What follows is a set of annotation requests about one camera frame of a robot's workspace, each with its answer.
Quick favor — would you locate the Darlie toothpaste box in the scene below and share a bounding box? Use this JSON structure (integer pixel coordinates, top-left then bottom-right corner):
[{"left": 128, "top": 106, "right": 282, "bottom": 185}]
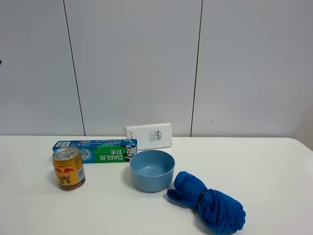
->
[{"left": 52, "top": 139, "right": 137, "bottom": 164}]

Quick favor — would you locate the blue bundled cloth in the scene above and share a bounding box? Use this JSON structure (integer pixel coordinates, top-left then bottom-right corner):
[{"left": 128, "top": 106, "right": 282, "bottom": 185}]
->
[{"left": 167, "top": 171, "right": 246, "bottom": 235}]

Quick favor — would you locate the black band on cloth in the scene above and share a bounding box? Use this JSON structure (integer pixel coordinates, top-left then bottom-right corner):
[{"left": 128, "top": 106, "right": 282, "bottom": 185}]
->
[{"left": 197, "top": 189, "right": 208, "bottom": 205}]

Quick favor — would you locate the white rectangular box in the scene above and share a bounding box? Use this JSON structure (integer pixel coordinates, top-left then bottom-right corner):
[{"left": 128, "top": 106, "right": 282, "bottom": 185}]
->
[{"left": 126, "top": 123, "right": 172, "bottom": 150}]

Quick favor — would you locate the gold Red Bull can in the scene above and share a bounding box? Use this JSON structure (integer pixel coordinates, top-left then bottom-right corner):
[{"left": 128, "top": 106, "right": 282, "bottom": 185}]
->
[{"left": 52, "top": 146, "right": 86, "bottom": 191}]

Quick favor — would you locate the light blue plastic bowl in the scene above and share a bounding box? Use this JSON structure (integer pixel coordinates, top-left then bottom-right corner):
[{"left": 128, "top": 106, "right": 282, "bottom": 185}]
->
[{"left": 130, "top": 150, "right": 176, "bottom": 192}]

